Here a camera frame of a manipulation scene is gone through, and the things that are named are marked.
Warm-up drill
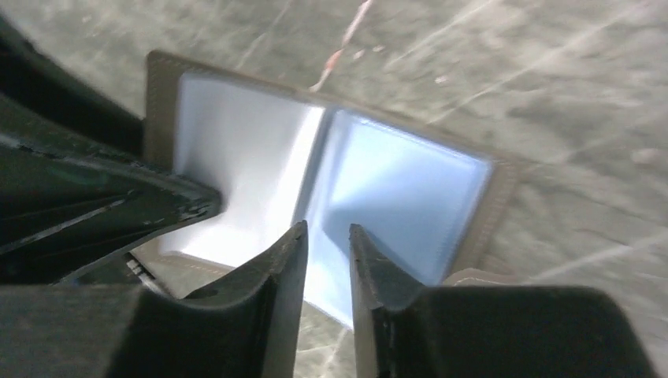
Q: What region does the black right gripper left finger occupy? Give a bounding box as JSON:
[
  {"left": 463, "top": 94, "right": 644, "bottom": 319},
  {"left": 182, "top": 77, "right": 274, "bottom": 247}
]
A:
[{"left": 1, "top": 221, "right": 308, "bottom": 377}]

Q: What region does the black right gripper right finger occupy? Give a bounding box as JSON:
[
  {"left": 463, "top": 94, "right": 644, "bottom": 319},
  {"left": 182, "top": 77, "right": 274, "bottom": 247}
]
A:
[{"left": 350, "top": 224, "right": 657, "bottom": 377}]

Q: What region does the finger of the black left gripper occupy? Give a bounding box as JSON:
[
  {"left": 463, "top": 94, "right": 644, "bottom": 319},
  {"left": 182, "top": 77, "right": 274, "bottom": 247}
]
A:
[
  {"left": 1, "top": 97, "right": 221, "bottom": 284},
  {"left": 1, "top": 16, "right": 143, "bottom": 156}
]

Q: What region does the grey leather card holder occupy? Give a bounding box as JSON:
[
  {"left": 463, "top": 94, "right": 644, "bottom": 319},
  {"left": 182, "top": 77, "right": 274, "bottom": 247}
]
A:
[{"left": 139, "top": 50, "right": 521, "bottom": 327}]

